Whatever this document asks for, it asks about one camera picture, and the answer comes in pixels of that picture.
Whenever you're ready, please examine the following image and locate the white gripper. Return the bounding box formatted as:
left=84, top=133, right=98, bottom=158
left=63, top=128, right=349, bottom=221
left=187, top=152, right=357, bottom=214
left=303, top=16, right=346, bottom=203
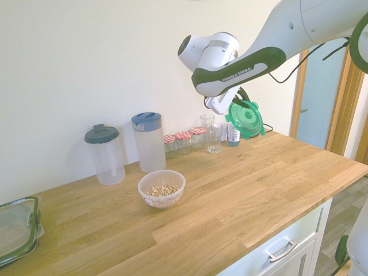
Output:
left=205, top=85, right=252, bottom=116

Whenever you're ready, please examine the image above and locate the green round container lid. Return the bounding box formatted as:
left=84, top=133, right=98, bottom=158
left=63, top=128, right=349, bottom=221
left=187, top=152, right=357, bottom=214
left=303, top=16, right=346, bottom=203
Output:
left=224, top=100, right=267, bottom=141

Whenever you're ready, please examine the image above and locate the glass jar red checkered lid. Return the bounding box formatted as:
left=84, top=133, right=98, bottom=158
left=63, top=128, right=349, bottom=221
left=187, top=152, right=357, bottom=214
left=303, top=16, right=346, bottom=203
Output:
left=174, top=131, right=190, bottom=156
left=163, top=134, right=177, bottom=159
left=189, top=126, right=208, bottom=150

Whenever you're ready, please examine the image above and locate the clear pitcher with blue lid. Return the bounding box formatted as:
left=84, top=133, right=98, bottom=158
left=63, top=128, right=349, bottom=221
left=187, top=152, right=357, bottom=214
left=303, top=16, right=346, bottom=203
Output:
left=131, top=111, right=167, bottom=174

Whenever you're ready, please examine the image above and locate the clear plastic food bowl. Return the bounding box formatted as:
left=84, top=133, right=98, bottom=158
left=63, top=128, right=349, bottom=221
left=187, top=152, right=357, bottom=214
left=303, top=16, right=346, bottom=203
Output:
left=137, top=169, right=186, bottom=210

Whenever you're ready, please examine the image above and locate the clear pitcher with dark lid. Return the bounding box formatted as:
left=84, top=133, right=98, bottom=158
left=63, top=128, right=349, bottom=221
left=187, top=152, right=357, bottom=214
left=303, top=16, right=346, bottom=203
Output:
left=83, top=124, right=126, bottom=186

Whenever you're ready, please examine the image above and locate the rectangular container dark green rim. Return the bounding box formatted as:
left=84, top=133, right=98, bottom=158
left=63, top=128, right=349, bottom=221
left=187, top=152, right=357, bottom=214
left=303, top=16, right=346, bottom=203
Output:
left=0, top=195, right=43, bottom=267

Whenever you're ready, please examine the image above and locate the tall smooth drinking glass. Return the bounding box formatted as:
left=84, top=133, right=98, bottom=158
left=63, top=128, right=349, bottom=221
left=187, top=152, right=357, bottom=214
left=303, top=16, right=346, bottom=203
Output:
left=200, top=114, right=216, bottom=136

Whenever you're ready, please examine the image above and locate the hint water bottle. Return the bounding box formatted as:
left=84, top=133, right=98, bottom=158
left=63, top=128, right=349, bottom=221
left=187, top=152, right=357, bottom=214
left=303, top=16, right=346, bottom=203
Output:
left=227, top=121, right=242, bottom=148

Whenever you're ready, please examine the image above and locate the faceted drinking glass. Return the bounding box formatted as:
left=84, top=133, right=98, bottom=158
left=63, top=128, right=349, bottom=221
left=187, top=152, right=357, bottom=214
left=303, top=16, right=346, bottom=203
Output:
left=205, top=122, right=224, bottom=154

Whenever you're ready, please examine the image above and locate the frosted glass door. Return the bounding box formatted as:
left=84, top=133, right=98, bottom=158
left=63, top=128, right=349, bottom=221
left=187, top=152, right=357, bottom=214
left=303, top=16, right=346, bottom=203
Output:
left=296, top=44, right=349, bottom=151

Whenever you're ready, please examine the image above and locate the cereal rings heap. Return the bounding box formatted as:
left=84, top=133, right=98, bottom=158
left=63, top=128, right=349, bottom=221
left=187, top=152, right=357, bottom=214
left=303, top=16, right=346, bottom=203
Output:
left=145, top=185, right=180, bottom=208

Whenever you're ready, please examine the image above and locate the white cabinet drawer front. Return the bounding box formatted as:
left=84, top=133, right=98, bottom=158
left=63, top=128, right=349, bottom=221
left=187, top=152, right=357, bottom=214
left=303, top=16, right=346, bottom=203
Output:
left=215, top=197, right=334, bottom=276

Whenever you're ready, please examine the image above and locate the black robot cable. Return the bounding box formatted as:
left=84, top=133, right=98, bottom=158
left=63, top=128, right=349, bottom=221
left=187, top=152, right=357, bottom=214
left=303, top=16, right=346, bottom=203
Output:
left=267, top=36, right=351, bottom=85

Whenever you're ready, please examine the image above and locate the wooden door frame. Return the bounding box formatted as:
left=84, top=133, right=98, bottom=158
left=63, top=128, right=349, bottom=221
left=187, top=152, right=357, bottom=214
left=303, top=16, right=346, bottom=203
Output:
left=289, top=43, right=368, bottom=165

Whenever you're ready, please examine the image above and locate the silver drawer handle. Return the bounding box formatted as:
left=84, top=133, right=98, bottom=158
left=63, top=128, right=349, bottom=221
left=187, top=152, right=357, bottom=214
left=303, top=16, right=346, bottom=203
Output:
left=265, top=239, right=298, bottom=263

